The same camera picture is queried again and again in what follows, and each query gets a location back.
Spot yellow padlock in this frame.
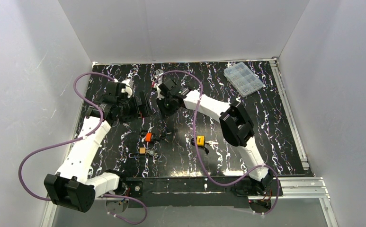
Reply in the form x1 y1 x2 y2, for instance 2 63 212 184
190 136 209 155

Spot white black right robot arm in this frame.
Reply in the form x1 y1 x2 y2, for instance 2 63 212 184
153 79 273 190

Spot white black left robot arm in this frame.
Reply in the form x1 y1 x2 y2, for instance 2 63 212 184
44 79 151 212

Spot orange black padlock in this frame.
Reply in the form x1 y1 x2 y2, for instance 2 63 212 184
140 130 156 143

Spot black head keys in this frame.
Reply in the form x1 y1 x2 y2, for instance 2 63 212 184
152 132 172 142

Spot long shackle orange padlock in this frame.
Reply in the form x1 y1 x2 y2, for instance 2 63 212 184
128 148 146 158

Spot clear plastic screw box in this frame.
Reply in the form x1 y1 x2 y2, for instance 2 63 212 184
223 62 265 97

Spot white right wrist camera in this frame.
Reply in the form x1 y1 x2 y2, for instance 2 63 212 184
154 83 165 100

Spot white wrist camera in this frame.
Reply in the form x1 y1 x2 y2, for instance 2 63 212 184
121 79 134 97
154 83 165 100

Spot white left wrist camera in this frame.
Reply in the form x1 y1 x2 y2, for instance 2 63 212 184
121 79 134 97

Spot red handled adjustable wrench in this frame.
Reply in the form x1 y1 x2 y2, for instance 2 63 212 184
154 69 164 79

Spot silver keys on ring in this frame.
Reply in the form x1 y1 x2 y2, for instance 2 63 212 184
205 140 218 147

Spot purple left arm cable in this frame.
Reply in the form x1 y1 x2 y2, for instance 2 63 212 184
18 72 148 225

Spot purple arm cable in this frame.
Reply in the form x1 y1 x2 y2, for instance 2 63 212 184
151 70 281 216
18 72 148 225

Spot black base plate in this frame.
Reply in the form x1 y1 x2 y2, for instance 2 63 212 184
119 177 283 208

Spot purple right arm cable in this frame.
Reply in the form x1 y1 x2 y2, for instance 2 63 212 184
151 70 281 216

